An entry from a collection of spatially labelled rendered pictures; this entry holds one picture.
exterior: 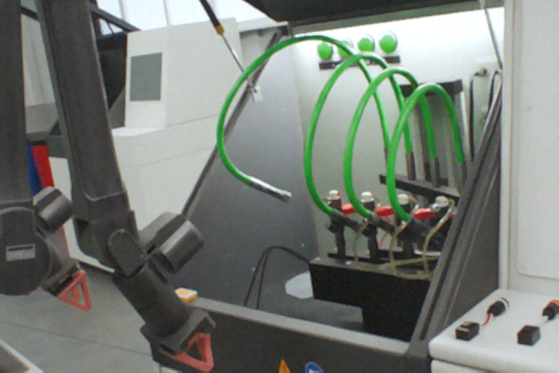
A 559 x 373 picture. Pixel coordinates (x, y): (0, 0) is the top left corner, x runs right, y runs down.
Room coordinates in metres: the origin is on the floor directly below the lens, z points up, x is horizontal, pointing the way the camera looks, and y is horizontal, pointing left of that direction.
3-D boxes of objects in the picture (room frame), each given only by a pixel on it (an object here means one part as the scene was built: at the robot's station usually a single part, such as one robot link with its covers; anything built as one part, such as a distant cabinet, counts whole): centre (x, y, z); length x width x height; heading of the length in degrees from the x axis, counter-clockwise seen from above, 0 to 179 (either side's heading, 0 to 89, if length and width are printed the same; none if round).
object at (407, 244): (1.27, -0.21, 1.00); 0.05 x 0.03 x 0.21; 136
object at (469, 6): (1.58, -0.29, 1.43); 0.54 x 0.03 x 0.02; 46
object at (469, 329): (0.98, -0.26, 0.99); 0.12 x 0.02 x 0.02; 133
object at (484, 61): (1.41, -0.46, 1.20); 0.13 x 0.03 x 0.31; 46
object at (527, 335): (0.95, -0.34, 0.99); 0.12 x 0.02 x 0.02; 138
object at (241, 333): (1.22, 0.06, 0.87); 0.62 x 0.04 x 0.16; 46
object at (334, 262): (1.31, -0.19, 0.91); 0.34 x 0.10 x 0.15; 46
